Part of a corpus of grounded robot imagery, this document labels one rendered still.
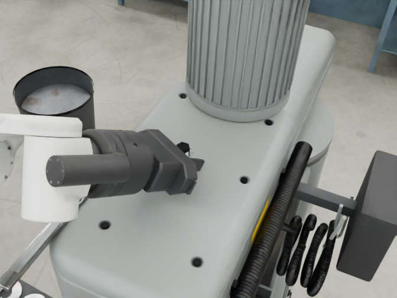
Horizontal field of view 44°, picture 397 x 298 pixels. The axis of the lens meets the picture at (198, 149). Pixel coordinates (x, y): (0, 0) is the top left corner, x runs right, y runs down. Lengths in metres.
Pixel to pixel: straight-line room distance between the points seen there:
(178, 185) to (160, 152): 0.05
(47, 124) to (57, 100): 2.63
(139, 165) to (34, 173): 0.13
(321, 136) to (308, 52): 0.23
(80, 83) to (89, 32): 1.57
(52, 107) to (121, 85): 1.07
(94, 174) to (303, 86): 0.77
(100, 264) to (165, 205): 0.13
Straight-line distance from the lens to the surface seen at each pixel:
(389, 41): 4.64
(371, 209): 1.03
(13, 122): 0.60
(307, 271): 1.20
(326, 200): 1.14
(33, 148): 0.58
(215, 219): 0.73
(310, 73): 1.28
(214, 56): 0.81
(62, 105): 3.15
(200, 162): 0.76
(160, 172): 0.66
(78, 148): 0.58
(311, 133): 1.40
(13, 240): 3.16
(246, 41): 0.78
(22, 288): 1.64
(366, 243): 1.08
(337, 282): 3.01
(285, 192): 0.89
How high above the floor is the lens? 2.47
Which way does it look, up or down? 44 degrees down
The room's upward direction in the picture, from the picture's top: 3 degrees clockwise
